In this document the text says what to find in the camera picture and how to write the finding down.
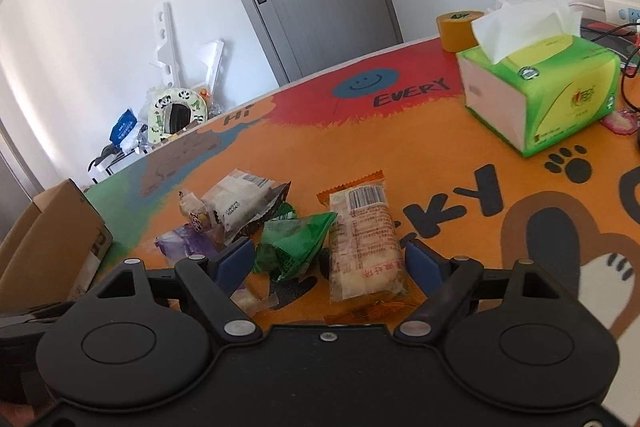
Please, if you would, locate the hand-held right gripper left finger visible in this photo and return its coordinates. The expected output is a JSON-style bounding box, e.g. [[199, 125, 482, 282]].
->
[[89, 236, 264, 344]]

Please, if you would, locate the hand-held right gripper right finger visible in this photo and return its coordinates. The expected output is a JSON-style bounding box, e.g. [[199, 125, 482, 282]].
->
[[393, 238, 572, 342]]

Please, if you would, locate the purple snack packet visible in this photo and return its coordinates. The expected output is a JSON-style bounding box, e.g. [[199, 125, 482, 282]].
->
[[155, 224, 280, 314]]

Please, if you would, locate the dark green snack packet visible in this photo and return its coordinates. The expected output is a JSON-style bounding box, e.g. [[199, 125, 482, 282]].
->
[[254, 211, 339, 284]]

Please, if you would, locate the white brown snack packet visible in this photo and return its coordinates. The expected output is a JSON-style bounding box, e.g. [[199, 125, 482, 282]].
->
[[200, 172, 292, 244]]

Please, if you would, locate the orange biscuit packet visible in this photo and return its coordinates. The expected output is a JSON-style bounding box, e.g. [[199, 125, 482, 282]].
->
[[316, 170, 412, 326]]

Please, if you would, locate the brown cardboard box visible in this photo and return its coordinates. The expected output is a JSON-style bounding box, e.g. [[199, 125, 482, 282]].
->
[[0, 179, 114, 304]]

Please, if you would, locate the colourful cartoon table mat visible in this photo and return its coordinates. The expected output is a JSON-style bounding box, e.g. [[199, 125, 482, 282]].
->
[[82, 34, 640, 343]]

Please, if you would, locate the black shoe rack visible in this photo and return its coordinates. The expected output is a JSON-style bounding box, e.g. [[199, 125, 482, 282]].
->
[[89, 146, 151, 184]]

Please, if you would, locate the blue plastic bag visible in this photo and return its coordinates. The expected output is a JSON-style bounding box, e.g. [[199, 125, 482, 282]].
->
[[110, 108, 139, 146]]

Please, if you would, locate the grey side door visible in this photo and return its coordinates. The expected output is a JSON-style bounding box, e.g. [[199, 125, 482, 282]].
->
[[0, 119, 44, 200]]

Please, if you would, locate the short white foam board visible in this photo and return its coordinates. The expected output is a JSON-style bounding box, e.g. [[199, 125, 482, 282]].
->
[[192, 39, 227, 100]]

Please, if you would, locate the green tissue box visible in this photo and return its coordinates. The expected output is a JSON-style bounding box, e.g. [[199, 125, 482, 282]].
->
[[457, 0, 622, 158]]

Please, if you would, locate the tall white foam board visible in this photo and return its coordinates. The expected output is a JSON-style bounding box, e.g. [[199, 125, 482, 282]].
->
[[148, 2, 177, 86]]

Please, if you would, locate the yellow tape roll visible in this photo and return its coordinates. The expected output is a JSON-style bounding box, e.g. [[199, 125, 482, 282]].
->
[[436, 11, 486, 54]]

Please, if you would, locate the red black flat pad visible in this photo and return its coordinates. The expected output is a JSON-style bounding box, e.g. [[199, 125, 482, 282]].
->
[[580, 19, 640, 54]]

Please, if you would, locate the white power strip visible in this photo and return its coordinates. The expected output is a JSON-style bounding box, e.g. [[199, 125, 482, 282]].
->
[[603, 0, 640, 26]]

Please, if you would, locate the panda print seat ring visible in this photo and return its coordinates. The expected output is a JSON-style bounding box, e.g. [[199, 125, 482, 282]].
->
[[146, 87, 209, 146]]

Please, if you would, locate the pink keychain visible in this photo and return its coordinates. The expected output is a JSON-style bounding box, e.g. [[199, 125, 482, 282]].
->
[[602, 109, 639, 136]]

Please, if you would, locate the black cable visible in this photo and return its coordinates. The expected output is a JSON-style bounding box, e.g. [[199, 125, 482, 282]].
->
[[582, 19, 640, 114]]

